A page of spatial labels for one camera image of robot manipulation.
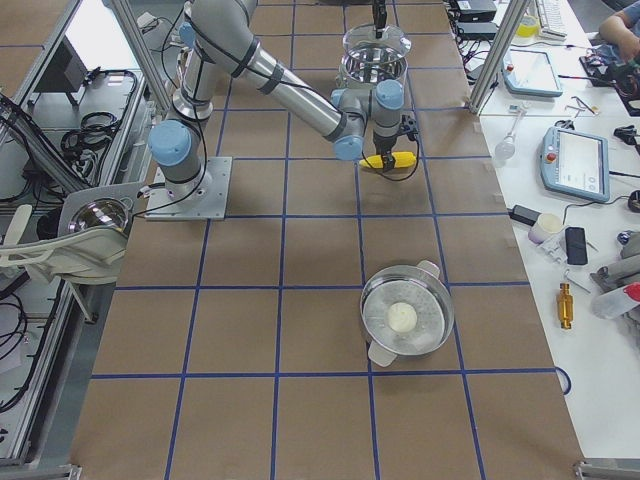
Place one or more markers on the steel steamer pot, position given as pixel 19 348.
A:
pixel 418 285

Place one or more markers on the gold metal cylinder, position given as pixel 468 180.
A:
pixel 565 306

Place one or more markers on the steel bowl on chair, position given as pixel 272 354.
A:
pixel 107 212

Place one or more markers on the yellow corn cob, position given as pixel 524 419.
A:
pixel 404 159

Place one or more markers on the black phone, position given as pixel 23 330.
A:
pixel 576 246

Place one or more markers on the glass pot lid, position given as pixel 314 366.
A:
pixel 367 35

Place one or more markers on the blue teach pendant far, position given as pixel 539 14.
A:
pixel 527 72

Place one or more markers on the black scissors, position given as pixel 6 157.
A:
pixel 565 124

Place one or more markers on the yellow tape roll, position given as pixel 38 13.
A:
pixel 528 26

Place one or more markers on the blue teach pendant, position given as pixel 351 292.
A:
pixel 575 164
pixel 527 72

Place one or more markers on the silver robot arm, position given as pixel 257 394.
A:
pixel 258 49

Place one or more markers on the black power adapter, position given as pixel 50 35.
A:
pixel 523 215

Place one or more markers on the aluminium frame post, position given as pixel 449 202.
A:
pixel 506 31

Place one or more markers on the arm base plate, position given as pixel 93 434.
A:
pixel 204 197

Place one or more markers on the white paper cup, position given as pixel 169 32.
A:
pixel 545 226

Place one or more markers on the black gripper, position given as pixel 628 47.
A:
pixel 383 144

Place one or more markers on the white keyboard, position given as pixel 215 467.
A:
pixel 550 19

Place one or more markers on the blue teach pendant near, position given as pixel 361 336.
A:
pixel 575 164

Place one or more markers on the white steamed bun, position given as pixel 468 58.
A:
pixel 402 317

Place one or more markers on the person forearm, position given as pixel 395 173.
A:
pixel 620 30

